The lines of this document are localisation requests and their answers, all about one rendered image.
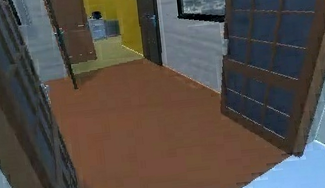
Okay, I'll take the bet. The grey cabinet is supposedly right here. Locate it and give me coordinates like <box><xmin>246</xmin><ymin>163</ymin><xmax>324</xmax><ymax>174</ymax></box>
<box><xmin>87</xmin><ymin>15</ymin><xmax>122</xmax><ymax>42</ymax></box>

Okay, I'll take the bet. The small black round object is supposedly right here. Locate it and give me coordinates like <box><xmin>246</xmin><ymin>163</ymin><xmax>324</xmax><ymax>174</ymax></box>
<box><xmin>91</xmin><ymin>10</ymin><xmax>103</xmax><ymax>21</ymax></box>

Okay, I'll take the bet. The plain brown room door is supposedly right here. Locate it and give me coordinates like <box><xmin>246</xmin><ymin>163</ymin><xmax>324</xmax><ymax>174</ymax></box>
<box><xmin>43</xmin><ymin>0</ymin><xmax>101</xmax><ymax>92</ymax></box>

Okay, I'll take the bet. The brown glass-paned room door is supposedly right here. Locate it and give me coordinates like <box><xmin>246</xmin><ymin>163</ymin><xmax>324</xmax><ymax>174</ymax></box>
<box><xmin>209</xmin><ymin>0</ymin><xmax>325</xmax><ymax>165</ymax></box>
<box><xmin>0</xmin><ymin>0</ymin><xmax>83</xmax><ymax>188</ymax></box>

